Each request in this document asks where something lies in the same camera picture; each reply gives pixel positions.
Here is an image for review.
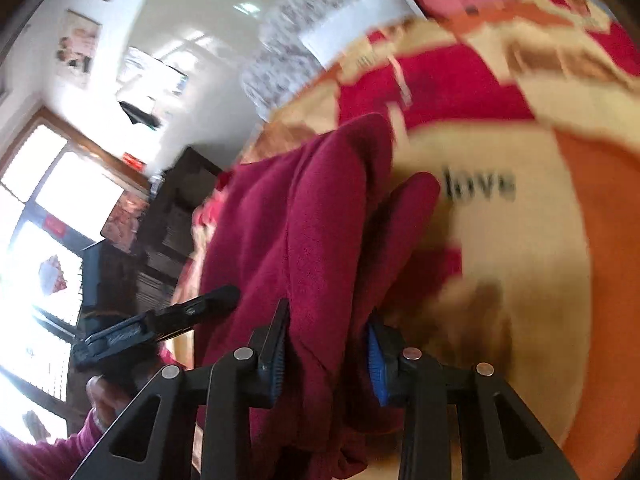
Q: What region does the dark red fleece garment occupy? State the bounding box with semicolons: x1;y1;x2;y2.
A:
194;114;462;479

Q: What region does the magenta left sleeve forearm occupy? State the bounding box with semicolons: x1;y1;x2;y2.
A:
1;408;105;480

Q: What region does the person's left hand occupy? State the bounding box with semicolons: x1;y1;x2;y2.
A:
86;376;132;432

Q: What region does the dark wooden cabinet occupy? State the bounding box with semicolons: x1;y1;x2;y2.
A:
77;146;221;334

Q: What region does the wooden framed window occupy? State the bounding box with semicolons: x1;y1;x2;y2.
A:
1;107;148;443

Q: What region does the floral grey white quilt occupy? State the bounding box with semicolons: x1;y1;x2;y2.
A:
240;0;421;122

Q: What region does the red orange patchwork blanket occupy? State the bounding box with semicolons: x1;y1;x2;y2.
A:
171;0;640;480

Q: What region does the white folded cloth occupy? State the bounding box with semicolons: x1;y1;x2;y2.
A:
299;0;424;68

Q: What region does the wall poster picture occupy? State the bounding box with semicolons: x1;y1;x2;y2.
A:
54;10;102;89

